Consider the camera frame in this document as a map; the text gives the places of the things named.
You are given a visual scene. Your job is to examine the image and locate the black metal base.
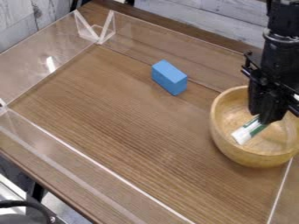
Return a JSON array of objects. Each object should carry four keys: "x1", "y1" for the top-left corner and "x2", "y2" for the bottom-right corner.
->
[{"x1": 0, "y1": 208, "x2": 69, "y2": 224}]

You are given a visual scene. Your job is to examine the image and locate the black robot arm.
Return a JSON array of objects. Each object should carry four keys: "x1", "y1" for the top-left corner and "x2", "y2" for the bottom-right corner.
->
[{"x1": 242, "y1": 0, "x2": 299, "y2": 125}]

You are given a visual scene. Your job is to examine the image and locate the black cable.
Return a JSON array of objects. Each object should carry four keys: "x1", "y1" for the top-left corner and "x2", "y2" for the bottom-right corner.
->
[{"x1": 0, "y1": 200, "x2": 57, "y2": 224}]

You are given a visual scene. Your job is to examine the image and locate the clear acrylic tray wall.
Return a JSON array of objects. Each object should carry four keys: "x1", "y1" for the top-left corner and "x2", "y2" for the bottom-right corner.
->
[{"x1": 0, "y1": 10, "x2": 299, "y2": 224}]

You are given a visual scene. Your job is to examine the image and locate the brown wooden bowl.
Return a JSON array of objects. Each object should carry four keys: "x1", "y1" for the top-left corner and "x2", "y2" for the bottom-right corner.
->
[{"x1": 210, "y1": 86, "x2": 299, "y2": 168}]

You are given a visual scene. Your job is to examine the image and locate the blue rectangular block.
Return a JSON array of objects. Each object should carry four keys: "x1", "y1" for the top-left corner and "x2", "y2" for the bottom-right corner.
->
[{"x1": 153, "y1": 59, "x2": 189, "y2": 95}]

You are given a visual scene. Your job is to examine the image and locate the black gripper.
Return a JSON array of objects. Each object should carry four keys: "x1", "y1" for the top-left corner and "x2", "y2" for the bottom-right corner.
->
[{"x1": 242, "y1": 51, "x2": 299, "y2": 125}]

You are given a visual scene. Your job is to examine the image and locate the green and white marker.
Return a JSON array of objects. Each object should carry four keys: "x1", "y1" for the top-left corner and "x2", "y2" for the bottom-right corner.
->
[{"x1": 232, "y1": 116, "x2": 268, "y2": 145}]

